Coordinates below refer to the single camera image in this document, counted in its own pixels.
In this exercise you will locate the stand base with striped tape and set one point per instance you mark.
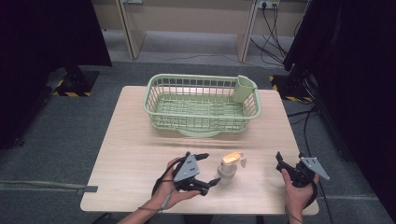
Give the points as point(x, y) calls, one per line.
point(289, 88)
point(73, 82)

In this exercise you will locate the person's right hand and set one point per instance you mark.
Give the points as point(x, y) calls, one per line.
point(297, 194)

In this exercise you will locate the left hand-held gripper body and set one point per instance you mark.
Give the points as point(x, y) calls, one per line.
point(186, 169)

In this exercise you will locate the white wall power outlet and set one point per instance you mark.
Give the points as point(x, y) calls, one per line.
point(268, 3)

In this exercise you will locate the black curtain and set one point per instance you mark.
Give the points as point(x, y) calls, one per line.
point(351, 93)
point(46, 62)

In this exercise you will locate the green plastic dish basket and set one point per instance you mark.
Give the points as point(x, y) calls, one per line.
point(199, 109)

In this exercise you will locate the white bottle with orange cap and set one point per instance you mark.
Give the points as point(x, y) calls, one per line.
point(229, 168)

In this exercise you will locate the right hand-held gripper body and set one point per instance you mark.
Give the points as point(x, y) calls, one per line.
point(306, 172)

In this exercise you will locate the green utensil holder cup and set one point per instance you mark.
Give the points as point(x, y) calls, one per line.
point(243, 88)

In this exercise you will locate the person's left hand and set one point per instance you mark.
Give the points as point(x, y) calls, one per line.
point(171, 191)

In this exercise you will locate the beige desk leg panel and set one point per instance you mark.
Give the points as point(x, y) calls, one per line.
point(129, 29)
point(247, 31)

